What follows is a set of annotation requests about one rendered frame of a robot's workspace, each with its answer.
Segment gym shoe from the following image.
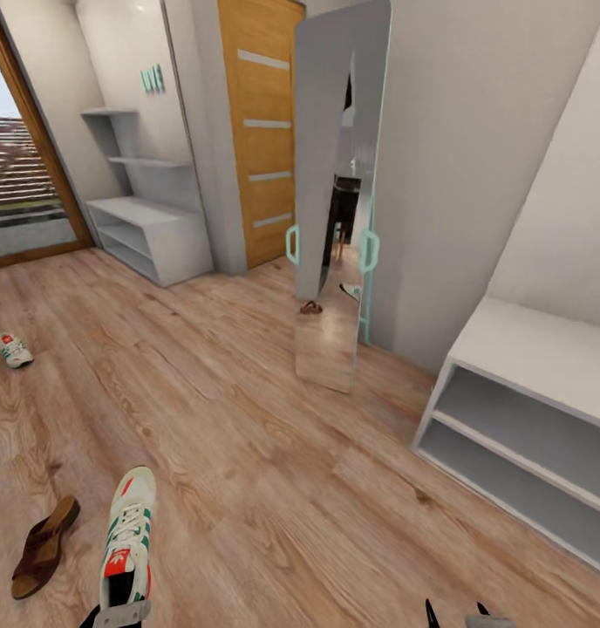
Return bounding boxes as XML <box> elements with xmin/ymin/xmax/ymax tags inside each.
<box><xmin>99</xmin><ymin>466</ymin><xmax>157</xmax><ymax>613</ymax></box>
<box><xmin>0</xmin><ymin>334</ymin><xmax>33</xmax><ymax>369</ymax></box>

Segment sandal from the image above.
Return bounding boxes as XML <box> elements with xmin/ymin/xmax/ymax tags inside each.
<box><xmin>11</xmin><ymin>495</ymin><xmax>81</xmax><ymax>600</ymax></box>

